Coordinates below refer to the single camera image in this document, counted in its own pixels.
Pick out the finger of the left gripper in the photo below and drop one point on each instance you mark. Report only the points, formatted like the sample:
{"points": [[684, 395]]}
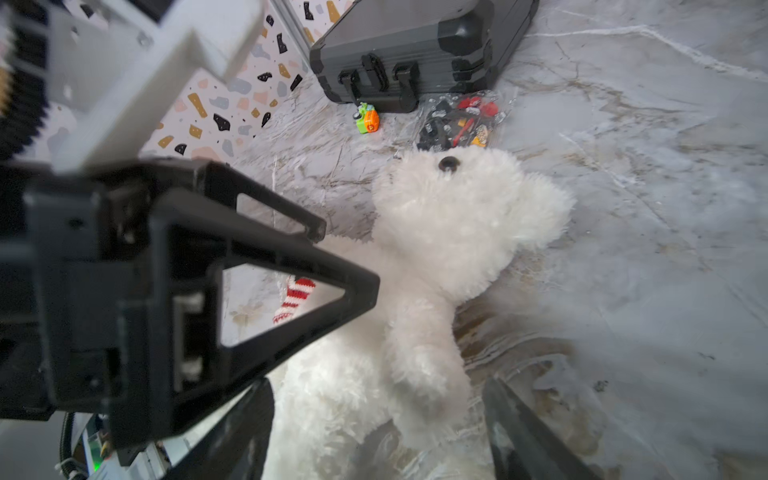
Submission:
{"points": [[223, 184], [182, 372]]}

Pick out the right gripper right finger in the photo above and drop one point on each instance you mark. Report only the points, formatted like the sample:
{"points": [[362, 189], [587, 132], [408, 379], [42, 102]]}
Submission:
{"points": [[523, 446]]}

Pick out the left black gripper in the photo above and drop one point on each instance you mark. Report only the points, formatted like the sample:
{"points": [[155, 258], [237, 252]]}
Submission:
{"points": [[73, 251]]}

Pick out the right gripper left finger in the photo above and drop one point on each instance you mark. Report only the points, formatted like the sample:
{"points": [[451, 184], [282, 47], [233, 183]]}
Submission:
{"points": [[236, 447]]}

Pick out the red white striped knit sweater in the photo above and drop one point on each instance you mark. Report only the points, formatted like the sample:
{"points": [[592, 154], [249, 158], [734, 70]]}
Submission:
{"points": [[297, 291]]}

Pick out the white teddy bear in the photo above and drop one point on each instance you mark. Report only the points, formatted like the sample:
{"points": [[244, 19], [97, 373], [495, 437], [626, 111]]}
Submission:
{"points": [[447, 224]]}

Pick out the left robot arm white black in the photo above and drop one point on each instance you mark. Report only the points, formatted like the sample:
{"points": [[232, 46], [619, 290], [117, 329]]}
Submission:
{"points": [[86, 446]]}

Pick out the small green orange toy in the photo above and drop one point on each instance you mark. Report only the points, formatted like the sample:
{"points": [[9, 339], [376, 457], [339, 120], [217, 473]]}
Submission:
{"points": [[366, 118]]}

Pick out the dark grey hard case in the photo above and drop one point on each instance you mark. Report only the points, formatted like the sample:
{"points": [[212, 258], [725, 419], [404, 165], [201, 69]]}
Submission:
{"points": [[392, 53]]}

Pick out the bag of toy bricks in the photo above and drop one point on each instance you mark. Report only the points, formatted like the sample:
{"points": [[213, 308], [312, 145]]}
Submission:
{"points": [[455, 120]]}

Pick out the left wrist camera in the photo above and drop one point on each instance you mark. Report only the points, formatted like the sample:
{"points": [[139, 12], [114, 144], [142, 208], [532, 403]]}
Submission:
{"points": [[120, 79]]}

